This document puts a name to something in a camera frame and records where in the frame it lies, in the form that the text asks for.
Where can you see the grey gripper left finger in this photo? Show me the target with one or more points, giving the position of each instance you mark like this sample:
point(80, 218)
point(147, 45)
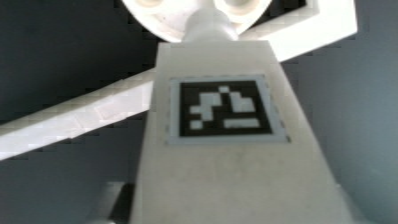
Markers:
point(112, 208)

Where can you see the white stool leg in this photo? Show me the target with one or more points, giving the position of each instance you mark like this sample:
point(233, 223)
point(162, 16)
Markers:
point(233, 169)

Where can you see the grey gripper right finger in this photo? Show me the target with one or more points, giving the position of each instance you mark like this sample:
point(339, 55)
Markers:
point(350, 211)

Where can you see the white fence bar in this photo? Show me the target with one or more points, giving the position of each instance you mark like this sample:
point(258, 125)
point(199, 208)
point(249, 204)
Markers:
point(307, 28)
point(76, 116)

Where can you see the white front fence bar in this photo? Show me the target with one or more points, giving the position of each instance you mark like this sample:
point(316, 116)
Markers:
point(76, 116)

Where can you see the white right fence bar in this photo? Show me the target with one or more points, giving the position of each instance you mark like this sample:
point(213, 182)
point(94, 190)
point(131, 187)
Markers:
point(307, 28)

